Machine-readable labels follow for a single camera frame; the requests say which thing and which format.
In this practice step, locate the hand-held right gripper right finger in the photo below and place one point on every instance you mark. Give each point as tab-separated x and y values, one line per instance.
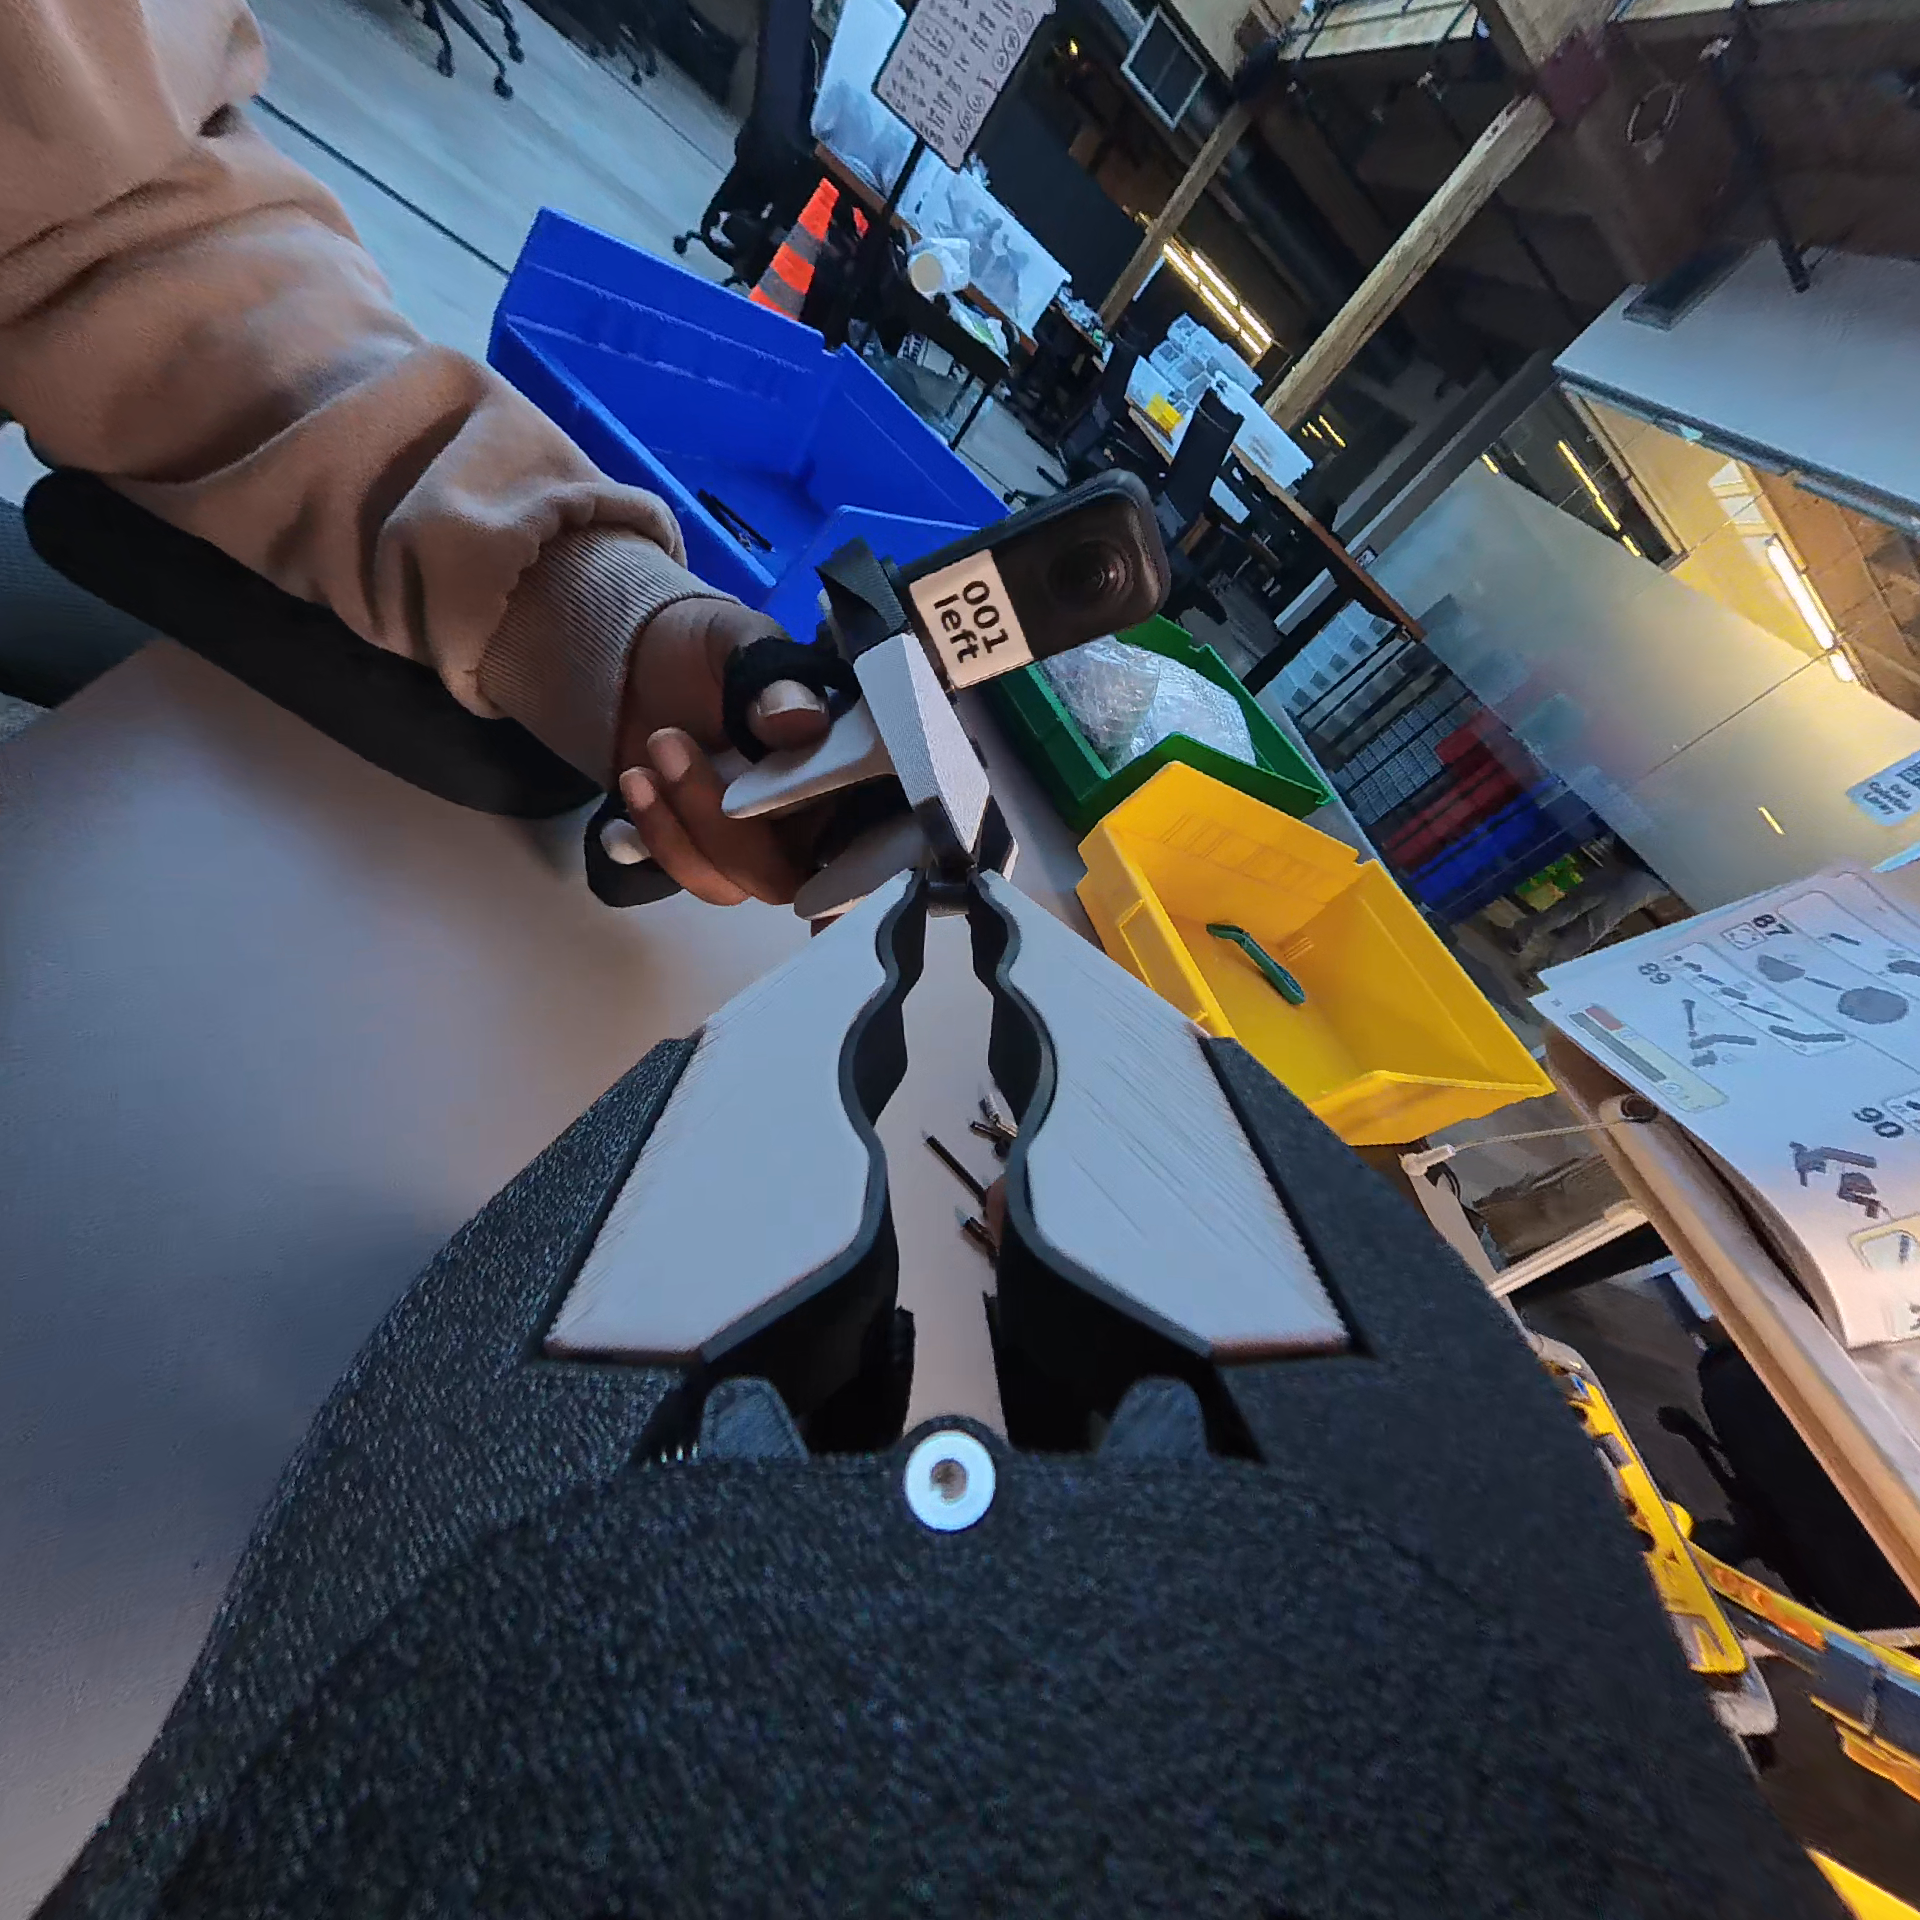
1171	1201

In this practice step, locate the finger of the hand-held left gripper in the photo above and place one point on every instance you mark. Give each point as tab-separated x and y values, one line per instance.
931	751

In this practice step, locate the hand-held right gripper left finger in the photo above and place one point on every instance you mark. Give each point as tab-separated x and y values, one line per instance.
722	1201

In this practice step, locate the black pin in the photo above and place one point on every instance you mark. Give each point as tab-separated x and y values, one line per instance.
950	898

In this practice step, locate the pile of small building pieces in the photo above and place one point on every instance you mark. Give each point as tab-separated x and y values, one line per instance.
984	1133

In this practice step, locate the person's left forearm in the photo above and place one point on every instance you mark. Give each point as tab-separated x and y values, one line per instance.
301	421

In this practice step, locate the grey desk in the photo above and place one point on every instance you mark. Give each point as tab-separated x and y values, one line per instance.
301	974

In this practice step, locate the person's left hand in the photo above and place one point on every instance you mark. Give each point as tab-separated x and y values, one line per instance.
676	692

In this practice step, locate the green storage bin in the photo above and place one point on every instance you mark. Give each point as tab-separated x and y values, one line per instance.
1080	764

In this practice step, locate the black office chair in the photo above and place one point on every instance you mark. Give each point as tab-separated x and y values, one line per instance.
774	137
1200	452

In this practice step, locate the clear plastic bags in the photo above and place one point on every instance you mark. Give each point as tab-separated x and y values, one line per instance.
1156	705

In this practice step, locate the wooden background table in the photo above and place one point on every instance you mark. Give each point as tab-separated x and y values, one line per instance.
1320	540

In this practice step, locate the green brick separator tool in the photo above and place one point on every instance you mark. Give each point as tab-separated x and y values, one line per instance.
1258	964

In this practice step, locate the small yellow storage bin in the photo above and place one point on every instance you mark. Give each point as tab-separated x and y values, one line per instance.
1350	1020

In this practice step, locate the blue storage bin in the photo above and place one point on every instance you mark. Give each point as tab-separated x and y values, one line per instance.
722	406

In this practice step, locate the orange traffic cone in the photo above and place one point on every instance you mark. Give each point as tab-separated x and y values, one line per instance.
796	254

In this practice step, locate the wooden pillar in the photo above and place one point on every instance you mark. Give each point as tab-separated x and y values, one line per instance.
1411	254

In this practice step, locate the stacked storage bins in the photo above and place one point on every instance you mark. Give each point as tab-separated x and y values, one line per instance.
1470	797

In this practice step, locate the white notice board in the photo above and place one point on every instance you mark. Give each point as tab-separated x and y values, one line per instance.
960	68

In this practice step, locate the book stand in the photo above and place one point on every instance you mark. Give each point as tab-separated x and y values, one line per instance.
1725	1290

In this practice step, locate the yellow toy robot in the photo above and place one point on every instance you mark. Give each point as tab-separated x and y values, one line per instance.
1664	1546

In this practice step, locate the instruction booklet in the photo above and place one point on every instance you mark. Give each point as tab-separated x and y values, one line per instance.
1770	1050

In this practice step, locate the large yellow storage bin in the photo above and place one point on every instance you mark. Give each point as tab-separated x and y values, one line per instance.
1861	1894

